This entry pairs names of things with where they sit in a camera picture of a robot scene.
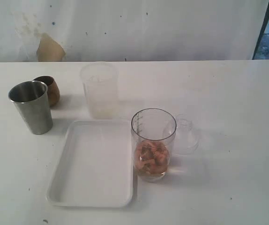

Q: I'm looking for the clear plastic shaker cup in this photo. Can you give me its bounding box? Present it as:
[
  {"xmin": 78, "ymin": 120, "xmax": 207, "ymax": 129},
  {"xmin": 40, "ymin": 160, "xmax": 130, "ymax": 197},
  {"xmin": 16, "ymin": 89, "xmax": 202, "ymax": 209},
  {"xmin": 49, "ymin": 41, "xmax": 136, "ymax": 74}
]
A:
[{"xmin": 131, "ymin": 108, "xmax": 177, "ymax": 182}]

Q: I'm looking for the pile of brown cubes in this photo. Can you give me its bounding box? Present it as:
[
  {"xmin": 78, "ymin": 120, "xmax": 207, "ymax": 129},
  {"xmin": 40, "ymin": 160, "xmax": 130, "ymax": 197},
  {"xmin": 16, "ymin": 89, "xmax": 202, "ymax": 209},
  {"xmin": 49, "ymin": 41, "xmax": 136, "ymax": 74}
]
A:
[{"xmin": 134, "ymin": 140, "xmax": 170, "ymax": 177}]

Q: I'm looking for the clear domed shaker lid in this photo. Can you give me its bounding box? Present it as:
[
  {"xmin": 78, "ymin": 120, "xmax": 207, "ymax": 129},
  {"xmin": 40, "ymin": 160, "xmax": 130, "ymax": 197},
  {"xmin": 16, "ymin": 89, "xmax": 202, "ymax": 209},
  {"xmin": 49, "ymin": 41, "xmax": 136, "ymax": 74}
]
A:
[{"xmin": 173, "ymin": 114, "xmax": 199, "ymax": 155}]

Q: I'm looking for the stainless steel cup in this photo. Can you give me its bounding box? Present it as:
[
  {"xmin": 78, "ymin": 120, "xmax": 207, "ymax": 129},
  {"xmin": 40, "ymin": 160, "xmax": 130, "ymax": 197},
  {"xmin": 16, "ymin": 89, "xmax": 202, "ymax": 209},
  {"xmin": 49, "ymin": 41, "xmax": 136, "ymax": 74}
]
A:
[{"xmin": 8, "ymin": 81, "xmax": 53, "ymax": 135}]

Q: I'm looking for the translucent frosted plastic cup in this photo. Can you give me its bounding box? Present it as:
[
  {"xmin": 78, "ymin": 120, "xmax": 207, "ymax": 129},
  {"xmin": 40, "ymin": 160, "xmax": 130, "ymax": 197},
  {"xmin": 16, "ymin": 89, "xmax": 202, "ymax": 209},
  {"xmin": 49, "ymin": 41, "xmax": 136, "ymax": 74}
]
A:
[{"xmin": 80, "ymin": 62, "xmax": 119, "ymax": 119}]

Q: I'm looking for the white rectangular plastic tray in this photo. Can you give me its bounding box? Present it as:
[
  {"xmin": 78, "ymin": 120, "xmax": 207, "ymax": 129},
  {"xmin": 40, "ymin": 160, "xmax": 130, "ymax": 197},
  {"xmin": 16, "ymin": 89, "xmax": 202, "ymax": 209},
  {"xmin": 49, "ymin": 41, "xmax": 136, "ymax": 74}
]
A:
[{"xmin": 46, "ymin": 120, "xmax": 133, "ymax": 208}]

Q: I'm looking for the black metal window post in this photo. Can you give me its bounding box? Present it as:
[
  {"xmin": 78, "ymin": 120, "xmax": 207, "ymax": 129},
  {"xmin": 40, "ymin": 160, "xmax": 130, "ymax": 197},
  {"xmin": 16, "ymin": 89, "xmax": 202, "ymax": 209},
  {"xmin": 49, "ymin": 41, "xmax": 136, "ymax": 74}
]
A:
[{"xmin": 252, "ymin": 2, "xmax": 269, "ymax": 60}]

